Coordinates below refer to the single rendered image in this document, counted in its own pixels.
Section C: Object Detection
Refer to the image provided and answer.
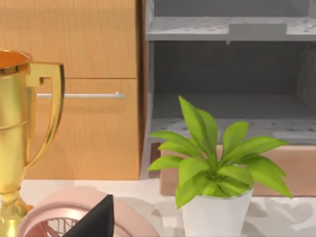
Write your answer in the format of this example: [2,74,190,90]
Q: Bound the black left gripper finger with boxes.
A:
[61,194,115,237]

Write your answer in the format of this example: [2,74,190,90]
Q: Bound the pink round fan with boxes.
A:
[16,187,161,237]

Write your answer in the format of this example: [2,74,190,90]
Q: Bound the gold trophy cup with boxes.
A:
[0,50,65,237]

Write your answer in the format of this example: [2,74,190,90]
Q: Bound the green plant in white pot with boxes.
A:
[147,95,293,237]

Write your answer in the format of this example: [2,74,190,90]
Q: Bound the wooden cupboard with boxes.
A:
[0,0,149,181]

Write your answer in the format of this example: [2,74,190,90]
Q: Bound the grey cabinet with shelves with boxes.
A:
[140,0,316,181]

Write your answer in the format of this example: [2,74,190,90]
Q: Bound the long metal handle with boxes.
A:
[36,91,125,100]

